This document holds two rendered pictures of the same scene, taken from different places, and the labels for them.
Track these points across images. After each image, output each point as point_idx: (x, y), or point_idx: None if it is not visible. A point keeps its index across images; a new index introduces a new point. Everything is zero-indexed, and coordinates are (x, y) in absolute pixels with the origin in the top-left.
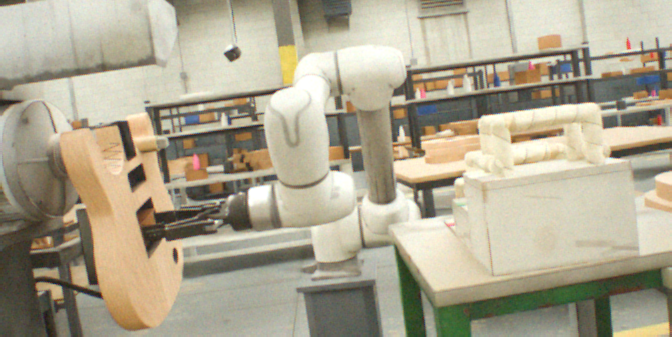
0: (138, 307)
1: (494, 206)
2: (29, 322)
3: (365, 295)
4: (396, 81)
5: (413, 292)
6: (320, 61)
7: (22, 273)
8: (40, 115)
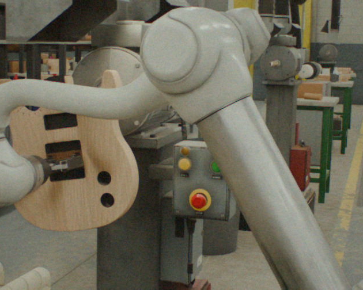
0: (18, 202)
1: None
2: (139, 208)
3: None
4: (151, 82)
5: None
6: None
7: (142, 172)
8: (97, 60)
